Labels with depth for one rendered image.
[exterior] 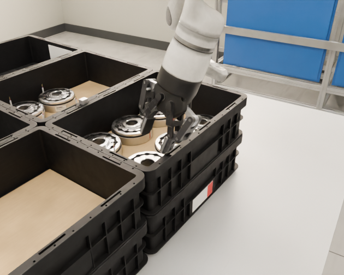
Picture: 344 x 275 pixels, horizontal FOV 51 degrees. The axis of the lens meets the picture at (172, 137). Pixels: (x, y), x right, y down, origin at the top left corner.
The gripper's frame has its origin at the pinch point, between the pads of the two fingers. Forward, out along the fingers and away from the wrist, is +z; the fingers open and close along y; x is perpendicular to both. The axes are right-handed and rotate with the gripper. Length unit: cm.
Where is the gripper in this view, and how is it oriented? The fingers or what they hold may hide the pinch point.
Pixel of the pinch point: (156, 136)
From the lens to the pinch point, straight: 69.3
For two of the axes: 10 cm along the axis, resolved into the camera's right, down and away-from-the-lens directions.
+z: -3.4, 7.9, 5.1
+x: 6.8, -1.7, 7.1
